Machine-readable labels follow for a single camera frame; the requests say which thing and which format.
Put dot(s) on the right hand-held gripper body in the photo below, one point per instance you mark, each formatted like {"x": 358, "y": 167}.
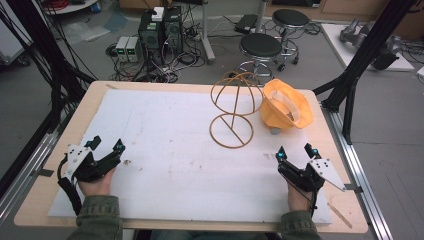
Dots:
{"x": 310, "y": 176}

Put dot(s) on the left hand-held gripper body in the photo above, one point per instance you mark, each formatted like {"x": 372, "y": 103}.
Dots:
{"x": 83, "y": 166}

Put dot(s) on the orange bucket hat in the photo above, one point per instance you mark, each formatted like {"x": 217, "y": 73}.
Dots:
{"x": 283, "y": 106}

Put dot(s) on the person's left hand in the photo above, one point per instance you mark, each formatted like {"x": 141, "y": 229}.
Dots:
{"x": 96, "y": 188}

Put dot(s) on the person's right hand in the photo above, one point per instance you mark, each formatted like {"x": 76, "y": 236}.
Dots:
{"x": 297, "y": 200}

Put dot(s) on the black tape strip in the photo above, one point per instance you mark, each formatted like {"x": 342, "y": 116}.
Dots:
{"x": 45, "y": 172}
{"x": 354, "y": 188}

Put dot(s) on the thin wooden stick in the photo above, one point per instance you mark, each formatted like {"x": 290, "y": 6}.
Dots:
{"x": 340, "y": 215}

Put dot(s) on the white foam mat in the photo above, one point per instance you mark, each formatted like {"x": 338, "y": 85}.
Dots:
{"x": 173, "y": 173}

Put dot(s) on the grey power supply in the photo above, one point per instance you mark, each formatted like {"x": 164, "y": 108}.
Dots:
{"x": 121, "y": 48}
{"x": 134, "y": 49}

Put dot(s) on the clear plastic sheet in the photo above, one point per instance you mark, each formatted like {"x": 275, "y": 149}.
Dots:
{"x": 85, "y": 31}

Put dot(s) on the white floor board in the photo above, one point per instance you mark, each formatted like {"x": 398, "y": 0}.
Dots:
{"x": 338, "y": 43}

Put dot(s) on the black round stool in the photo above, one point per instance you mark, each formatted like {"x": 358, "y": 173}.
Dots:
{"x": 260, "y": 45}
{"x": 290, "y": 17}

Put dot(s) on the black computer tower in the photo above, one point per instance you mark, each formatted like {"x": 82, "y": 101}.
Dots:
{"x": 150, "y": 36}
{"x": 173, "y": 30}

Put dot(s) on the flat black case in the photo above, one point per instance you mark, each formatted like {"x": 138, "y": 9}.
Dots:
{"x": 246, "y": 23}

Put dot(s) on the round white table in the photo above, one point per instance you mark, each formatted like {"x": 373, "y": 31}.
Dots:
{"x": 71, "y": 6}

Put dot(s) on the white box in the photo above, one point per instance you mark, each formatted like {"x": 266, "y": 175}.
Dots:
{"x": 158, "y": 14}

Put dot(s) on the grey metal desk leg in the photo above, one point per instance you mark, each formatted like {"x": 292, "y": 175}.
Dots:
{"x": 207, "y": 36}

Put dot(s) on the aluminium rail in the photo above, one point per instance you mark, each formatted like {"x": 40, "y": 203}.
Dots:
{"x": 363, "y": 176}
{"x": 30, "y": 160}

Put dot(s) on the black metal frame post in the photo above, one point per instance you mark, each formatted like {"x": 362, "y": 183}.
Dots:
{"x": 366, "y": 50}
{"x": 43, "y": 46}

